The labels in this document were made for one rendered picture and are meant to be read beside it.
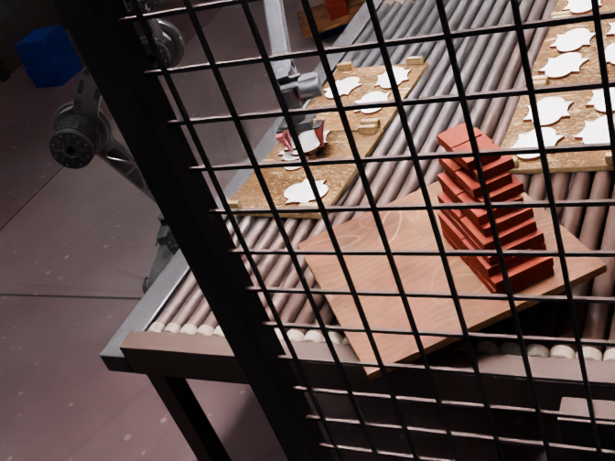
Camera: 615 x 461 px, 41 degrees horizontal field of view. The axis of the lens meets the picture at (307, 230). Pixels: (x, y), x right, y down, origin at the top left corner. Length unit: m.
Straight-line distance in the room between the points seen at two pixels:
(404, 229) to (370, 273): 0.15
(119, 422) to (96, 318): 0.76
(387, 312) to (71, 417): 2.12
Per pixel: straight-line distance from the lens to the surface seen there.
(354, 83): 2.84
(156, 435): 3.27
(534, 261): 1.64
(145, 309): 2.22
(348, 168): 2.39
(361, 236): 1.91
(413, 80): 2.76
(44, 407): 3.72
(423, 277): 1.74
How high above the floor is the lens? 2.12
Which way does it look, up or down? 33 degrees down
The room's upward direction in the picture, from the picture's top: 22 degrees counter-clockwise
